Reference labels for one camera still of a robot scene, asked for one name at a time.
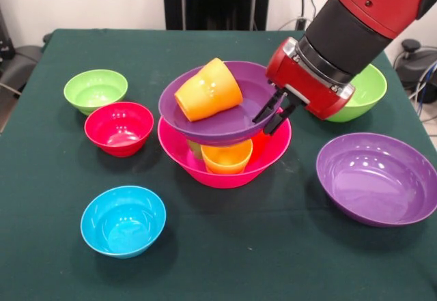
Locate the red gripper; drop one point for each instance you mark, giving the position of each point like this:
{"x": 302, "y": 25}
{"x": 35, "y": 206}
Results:
{"x": 307, "y": 82}

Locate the red cup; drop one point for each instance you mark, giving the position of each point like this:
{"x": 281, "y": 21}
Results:
{"x": 259, "y": 144}

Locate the purple bowl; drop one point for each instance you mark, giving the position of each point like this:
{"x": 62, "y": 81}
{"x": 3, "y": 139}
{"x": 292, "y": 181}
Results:
{"x": 249, "y": 75}
{"x": 375, "y": 181}

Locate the yellow cup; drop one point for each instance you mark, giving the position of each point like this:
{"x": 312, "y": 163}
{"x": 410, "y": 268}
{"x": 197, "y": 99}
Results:
{"x": 225, "y": 159}

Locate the orange cup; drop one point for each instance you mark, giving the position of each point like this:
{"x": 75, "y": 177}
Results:
{"x": 208, "y": 93}

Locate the green cup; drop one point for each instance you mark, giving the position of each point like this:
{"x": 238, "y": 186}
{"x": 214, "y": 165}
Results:
{"x": 195, "y": 149}

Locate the large green bowl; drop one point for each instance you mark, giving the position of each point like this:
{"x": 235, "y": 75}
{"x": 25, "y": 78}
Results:
{"x": 368, "y": 93}

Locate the large pink bowl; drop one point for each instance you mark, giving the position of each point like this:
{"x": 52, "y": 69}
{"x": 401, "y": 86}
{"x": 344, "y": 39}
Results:
{"x": 170, "y": 147}

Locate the blue bowl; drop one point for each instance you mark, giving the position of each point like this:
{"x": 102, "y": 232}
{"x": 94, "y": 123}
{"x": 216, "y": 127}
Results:
{"x": 123, "y": 222}

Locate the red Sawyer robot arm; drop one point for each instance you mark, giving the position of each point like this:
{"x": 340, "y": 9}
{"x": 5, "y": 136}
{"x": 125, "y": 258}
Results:
{"x": 362, "y": 17}

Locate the dark green tablecloth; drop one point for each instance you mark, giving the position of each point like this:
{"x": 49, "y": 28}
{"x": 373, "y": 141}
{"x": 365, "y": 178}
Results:
{"x": 239, "y": 246}

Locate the black floor stand base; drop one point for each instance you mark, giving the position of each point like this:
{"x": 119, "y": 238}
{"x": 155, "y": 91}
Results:
{"x": 17, "y": 65}
{"x": 414, "y": 62}

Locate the small red bowl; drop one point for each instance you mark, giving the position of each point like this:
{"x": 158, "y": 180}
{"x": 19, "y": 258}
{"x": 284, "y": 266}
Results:
{"x": 117, "y": 130}

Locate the small green bowl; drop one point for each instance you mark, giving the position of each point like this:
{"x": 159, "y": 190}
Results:
{"x": 95, "y": 91}

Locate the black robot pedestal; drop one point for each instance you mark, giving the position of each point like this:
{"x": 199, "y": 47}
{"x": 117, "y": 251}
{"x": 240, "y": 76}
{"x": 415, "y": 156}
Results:
{"x": 218, "y": 0}

